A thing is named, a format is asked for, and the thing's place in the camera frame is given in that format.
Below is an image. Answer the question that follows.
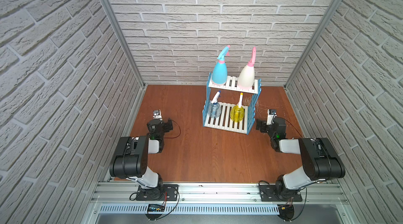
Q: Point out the yellow spray bottle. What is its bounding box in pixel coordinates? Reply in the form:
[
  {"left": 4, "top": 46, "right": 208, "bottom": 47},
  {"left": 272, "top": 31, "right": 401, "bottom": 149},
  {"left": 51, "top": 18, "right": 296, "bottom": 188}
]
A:
[{"left": 230, "top": 93, "right": 245, "bottom": 123}]

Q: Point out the clear spray bottle blue nozzle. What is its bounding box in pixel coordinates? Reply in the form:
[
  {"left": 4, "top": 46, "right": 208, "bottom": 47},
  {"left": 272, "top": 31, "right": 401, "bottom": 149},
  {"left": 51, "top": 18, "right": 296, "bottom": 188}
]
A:
[{"left": 208, "top": 91, "right": 222, "bottom": 119}]

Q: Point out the white spray bottle pink nozzle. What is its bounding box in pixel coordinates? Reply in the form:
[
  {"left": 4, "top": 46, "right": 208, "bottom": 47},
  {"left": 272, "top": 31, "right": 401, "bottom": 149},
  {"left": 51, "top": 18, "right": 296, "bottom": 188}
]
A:
[{"left": 237, "top": 47, "right": 257, "bottom": 90}]

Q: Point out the teal spray bottle pink trim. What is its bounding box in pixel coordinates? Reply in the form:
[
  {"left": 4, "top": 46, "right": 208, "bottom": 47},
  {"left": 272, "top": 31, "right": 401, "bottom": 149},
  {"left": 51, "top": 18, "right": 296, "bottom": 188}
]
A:
[{"left": 212, "top": 45, "right": 230, "bottom": 85}]

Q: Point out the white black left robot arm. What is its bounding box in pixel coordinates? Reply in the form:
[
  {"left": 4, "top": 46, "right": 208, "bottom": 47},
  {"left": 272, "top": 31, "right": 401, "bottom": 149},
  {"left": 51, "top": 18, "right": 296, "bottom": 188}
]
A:
[{"left": 109, "top": 119, "right": 173, "bottom": 189}]

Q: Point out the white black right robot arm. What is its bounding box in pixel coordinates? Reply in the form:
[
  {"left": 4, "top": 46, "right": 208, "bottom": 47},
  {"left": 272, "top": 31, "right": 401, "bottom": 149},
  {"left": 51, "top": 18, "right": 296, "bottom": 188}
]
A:
[{"left": 256, "top": 117, "right": 346, "bottom": 198}]

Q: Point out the blue and white slatted shelf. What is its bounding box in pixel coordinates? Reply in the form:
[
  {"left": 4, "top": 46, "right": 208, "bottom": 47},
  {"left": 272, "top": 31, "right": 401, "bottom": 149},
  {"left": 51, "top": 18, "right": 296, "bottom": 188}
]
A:
[{"left": 203, "top": 73, "right": 261, "bottom": 135}]

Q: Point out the green circuit board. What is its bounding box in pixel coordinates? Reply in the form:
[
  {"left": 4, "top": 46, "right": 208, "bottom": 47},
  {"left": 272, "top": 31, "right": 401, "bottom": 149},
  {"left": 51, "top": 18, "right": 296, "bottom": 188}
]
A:
[{"left": 147, "top": 204, "right": 166, "bottom": 212}]

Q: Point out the black round connector box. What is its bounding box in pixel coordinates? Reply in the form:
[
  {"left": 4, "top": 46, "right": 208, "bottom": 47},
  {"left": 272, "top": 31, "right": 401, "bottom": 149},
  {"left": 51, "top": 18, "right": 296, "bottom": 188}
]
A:
[{"left": 278, "top": 205, "right": 295, "bottom": 221}]

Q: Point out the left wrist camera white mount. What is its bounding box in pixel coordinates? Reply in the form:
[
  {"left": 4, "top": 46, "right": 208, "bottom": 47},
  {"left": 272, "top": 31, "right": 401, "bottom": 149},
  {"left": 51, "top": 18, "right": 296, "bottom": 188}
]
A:
[{"left": 153, "top": 109, "right": 162, "bottom": 120}]

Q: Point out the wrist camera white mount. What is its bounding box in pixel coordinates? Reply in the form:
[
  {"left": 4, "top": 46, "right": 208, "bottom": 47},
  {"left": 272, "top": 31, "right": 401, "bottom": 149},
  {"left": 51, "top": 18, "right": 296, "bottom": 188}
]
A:
[
  {"left": 153, "top": 109, "right": 162, "bottom": 120},
  {"left": 266, "top": 109, "right": 277, "bottom": 126}
]

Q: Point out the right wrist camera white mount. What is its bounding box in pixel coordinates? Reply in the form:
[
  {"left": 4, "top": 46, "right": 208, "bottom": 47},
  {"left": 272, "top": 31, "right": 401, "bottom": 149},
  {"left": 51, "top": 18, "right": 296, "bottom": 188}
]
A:
[{"left": 266, "top": 109, "right": 277, "bottom": 126}]

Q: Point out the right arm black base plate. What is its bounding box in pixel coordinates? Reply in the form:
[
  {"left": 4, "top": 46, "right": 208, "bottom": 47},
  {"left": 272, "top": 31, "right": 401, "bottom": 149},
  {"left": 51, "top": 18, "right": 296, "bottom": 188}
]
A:
[{"left": 258, "top": 184, "right": 303, "bottom": 203}]

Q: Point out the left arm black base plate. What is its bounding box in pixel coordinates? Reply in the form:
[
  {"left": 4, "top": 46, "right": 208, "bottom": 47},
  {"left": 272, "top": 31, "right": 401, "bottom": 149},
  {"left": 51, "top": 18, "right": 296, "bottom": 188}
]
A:
[{"left": 130, "top": 184, "right": 179, "bottom": 202}]

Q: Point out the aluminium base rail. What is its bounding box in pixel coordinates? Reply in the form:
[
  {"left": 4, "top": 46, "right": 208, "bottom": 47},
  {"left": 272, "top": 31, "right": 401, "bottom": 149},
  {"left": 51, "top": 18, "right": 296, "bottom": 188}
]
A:
[{"left": 82, "top": 182, "right": 357, "bottom": 224}]

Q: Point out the left aluminium corner post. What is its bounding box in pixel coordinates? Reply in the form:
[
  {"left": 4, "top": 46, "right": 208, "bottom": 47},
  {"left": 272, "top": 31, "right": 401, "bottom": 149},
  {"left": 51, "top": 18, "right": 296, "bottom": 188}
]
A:
[{"left": 100, "top": 0, "right": 146, "bottom": 89}]

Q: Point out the aluminium corner post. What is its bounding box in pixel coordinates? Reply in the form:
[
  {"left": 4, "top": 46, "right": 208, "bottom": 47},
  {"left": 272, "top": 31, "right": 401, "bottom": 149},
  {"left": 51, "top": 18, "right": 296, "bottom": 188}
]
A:
[
  {"left": 284, "top": 0, "right": 342, "bottom": 92},
  {"left": 100, "top": 0, "right": 146, "bottom": 89}
]

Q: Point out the right aluminium corner post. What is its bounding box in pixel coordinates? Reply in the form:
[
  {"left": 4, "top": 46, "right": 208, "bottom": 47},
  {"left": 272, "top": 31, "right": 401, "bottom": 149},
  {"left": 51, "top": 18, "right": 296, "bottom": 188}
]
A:
[{"left": 284, "top": 0, "right": 342, "bottom": 92}]

